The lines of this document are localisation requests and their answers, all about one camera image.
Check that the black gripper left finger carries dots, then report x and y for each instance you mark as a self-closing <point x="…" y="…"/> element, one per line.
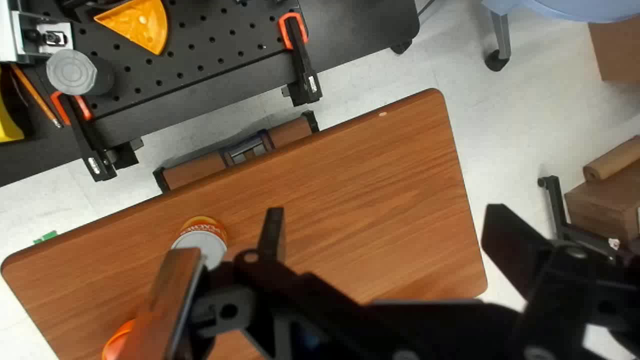
<point x="273" y="234"/>

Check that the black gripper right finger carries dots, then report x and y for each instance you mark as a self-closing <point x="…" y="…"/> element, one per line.
<point x="510" y="240"/>

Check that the orange can with silver lid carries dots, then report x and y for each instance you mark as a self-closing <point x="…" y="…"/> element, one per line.
<point x="203" y="237"/>

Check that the black metal stand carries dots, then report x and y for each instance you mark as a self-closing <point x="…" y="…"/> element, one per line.
<point x="555" y="203"/>

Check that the dark brown cardboard box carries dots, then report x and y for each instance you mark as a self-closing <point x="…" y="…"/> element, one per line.
<point x="607" y="209"/>

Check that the brown cardboard tube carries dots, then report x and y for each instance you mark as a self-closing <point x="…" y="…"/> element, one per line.
<point x="611" y="161"/>

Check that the orange and black clamp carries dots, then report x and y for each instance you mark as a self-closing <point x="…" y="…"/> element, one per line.
<point x="82" y="137"/>
<point x="301" y="52"/>

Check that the orange round object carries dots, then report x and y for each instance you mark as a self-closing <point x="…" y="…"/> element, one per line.
<point x="117" y="345"/>

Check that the black perforated board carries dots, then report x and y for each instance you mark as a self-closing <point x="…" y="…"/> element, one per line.
<point x="200" y="47"/>

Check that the black chair caster leg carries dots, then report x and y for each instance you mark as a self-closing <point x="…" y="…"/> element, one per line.
<point x="497" y="41"/>

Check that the plain cardboard box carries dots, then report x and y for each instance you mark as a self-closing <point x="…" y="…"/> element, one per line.
<point x="617" y="49"/>

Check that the small green object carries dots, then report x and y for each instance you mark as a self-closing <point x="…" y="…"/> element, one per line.
<point x="45" y="237"/>

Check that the light blue chair seat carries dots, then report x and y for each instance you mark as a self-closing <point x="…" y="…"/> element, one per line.
<point x="561" y="7"/>

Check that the orange triangular plastic piece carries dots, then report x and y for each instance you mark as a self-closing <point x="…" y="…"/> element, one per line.
<point x="137" y="21"/>

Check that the grey round knob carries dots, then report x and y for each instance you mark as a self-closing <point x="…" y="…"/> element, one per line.
<point x="70" y="72"/>

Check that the orange pencil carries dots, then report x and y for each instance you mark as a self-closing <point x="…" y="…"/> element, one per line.
<point x="35" y="95"/>

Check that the yellow plastic object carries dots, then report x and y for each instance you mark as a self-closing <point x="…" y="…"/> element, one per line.
<point x="7" y="125"/>

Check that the silver metal bracket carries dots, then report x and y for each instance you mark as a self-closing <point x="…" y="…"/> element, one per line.
<point x="36" y="35"/>

